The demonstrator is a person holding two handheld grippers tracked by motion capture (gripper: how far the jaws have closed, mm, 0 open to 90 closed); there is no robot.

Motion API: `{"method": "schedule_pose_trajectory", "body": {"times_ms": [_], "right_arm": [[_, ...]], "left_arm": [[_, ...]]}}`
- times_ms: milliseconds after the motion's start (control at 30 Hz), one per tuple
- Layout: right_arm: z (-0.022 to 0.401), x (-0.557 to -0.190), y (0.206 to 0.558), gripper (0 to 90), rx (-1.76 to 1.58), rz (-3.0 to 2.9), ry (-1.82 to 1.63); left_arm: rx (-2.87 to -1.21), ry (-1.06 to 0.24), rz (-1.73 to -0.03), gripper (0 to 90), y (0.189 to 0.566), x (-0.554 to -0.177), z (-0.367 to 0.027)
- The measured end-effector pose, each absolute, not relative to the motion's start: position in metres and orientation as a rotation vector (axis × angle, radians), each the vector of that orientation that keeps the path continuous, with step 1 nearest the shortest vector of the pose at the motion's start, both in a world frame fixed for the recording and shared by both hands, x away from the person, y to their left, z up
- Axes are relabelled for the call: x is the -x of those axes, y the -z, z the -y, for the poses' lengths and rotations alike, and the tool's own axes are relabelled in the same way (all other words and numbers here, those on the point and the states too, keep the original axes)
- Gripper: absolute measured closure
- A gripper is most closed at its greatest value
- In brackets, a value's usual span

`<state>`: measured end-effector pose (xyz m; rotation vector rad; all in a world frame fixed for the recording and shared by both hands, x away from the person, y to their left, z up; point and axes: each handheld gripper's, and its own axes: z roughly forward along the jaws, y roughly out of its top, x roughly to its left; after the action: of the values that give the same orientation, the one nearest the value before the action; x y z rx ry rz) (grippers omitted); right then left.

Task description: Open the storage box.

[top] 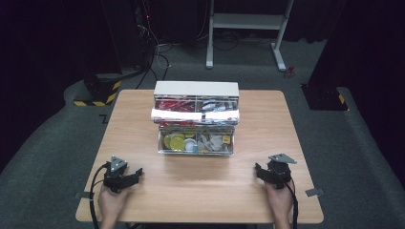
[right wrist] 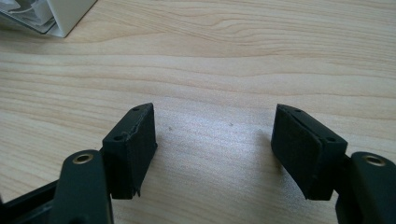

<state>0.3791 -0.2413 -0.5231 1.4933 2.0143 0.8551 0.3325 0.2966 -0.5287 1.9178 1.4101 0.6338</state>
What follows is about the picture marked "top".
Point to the clear organizer box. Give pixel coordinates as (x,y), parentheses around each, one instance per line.
(196,88)

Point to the pile of silver round pods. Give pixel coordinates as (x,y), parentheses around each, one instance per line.
(215,143)

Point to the small yellow square packet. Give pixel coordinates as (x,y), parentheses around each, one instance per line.
(226,139)

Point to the pile of gold round pods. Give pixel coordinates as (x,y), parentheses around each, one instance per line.
(176,143)

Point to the person's left hand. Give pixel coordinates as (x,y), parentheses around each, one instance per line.
(111,203)

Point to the black yellow striped post base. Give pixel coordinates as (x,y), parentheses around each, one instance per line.
(105,92)

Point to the pile of silver stick packets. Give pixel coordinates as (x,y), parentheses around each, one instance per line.
(219,105)

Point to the white metal stand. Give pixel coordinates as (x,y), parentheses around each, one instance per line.
(246,21)

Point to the small red floor object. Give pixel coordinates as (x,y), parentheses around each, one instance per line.
(289,71)

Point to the grey tape piece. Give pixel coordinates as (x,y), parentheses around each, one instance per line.
(314,191)
(83,195)

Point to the person's right hand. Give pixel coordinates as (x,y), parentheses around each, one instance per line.
(281,202)

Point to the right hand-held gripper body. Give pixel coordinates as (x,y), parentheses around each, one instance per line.
(280,173)

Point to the pile of red stick packets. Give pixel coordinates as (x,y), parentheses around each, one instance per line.
(173,105)

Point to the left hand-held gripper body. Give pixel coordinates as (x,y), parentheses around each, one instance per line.
(114,179)

